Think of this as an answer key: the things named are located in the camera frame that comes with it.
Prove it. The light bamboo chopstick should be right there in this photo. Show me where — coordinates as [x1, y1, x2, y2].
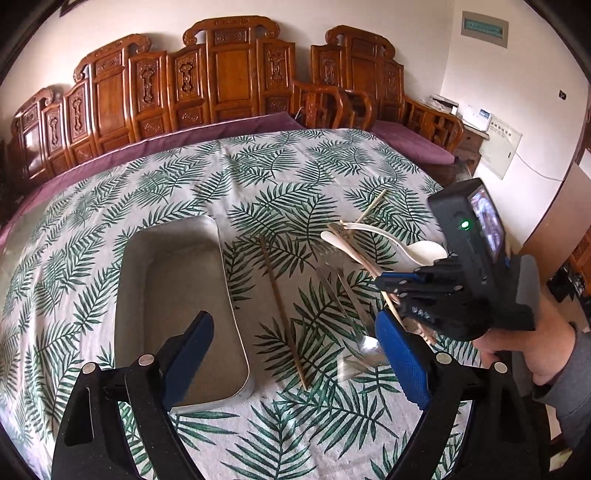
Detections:
[356, 190, 388, 223]
[325, 226, 437, 346]

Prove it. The large white plastic spoon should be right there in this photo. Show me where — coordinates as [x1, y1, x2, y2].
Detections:
[341, 222, 449, 266]

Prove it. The steel smiley face spoon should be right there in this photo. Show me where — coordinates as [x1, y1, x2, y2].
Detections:
[315, 264, 388, 367]

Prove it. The clear plastic fork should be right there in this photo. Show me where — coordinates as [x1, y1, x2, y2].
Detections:
[320, 262, 389, 383]

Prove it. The dark brown chopstick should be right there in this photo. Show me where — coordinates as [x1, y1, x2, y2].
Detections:
[259, 235, 308, 390]

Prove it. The grey sleeve right forearm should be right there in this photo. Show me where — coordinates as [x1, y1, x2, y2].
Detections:
[533, 331, 591, 449]

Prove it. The person's right hand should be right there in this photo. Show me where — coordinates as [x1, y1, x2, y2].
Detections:
[473, 296, 576, 385]

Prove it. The green leaf print tablecloth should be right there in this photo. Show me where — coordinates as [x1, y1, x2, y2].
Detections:
[1, 130, 442, 479]

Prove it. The wooden side cabinet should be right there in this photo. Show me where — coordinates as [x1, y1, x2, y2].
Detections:
[455, 124, 490, 175]

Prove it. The purple armchair cushion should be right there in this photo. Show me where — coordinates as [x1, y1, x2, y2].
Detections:
[370, 120, 455, 165]

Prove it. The grey rectangular tray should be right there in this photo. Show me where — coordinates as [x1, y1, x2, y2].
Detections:
[114, 216, 254, 415]

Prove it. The purple bench cushion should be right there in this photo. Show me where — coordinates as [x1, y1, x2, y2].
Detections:
[1, 112, 303, 248]

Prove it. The carved wooden armchair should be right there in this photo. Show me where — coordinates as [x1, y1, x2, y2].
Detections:
[311, 25, 464, 153]

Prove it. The carved wooden long bench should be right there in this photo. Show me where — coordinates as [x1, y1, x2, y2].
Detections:
[5, 16, 353, 192]

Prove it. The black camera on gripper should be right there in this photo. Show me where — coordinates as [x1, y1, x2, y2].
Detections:
[428, 178, 506, 300]

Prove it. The white wall panel box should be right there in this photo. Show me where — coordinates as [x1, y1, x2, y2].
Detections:
[480, 115, 522, 179]

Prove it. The grey wall electrical box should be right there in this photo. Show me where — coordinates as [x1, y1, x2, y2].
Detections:
[461, 11, 509, 48]

